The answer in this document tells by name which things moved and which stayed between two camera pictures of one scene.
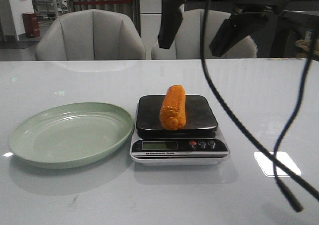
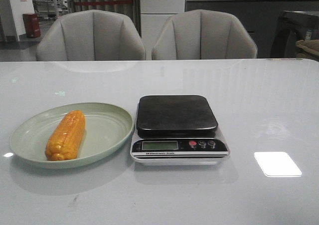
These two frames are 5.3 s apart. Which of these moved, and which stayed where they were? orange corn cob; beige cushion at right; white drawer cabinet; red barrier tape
Moved: orange corn cob
Stayed: beige cushion at right; red barrier tape; white drawer cabinet
